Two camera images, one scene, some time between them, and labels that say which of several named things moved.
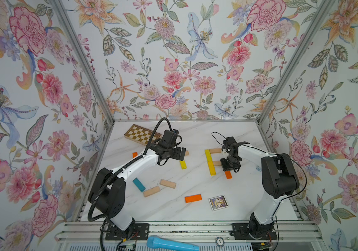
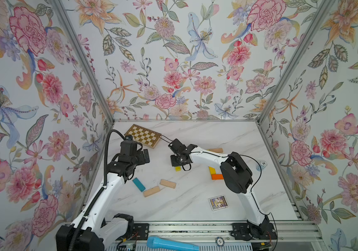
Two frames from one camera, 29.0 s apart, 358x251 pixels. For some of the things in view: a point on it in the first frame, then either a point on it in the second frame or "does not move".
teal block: x=138 y=184 does not move
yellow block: x=212 y=168 does not move
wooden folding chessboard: x=142 y=135 does not move
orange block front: x=193 y=198 -> x=217 y=177
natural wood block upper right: x=215 y=150 does not move
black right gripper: x=225 y=167 -> x=174 y=163
